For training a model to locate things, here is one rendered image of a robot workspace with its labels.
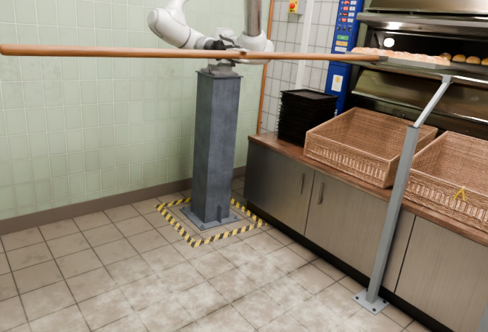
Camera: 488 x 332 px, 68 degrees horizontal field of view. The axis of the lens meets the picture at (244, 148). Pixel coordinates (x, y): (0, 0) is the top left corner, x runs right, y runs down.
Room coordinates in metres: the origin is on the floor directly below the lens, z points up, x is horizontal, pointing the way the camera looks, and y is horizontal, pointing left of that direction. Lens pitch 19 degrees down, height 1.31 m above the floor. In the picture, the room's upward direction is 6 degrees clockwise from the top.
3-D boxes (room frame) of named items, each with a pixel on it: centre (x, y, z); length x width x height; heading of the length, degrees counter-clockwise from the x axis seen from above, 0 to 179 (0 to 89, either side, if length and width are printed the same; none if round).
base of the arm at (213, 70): (2.29, 0.21, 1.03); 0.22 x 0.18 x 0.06; 127
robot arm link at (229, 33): (2.30, 0.19, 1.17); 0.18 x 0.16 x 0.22; 82
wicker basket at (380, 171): (2.06, -0.72, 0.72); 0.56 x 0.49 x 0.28; 41
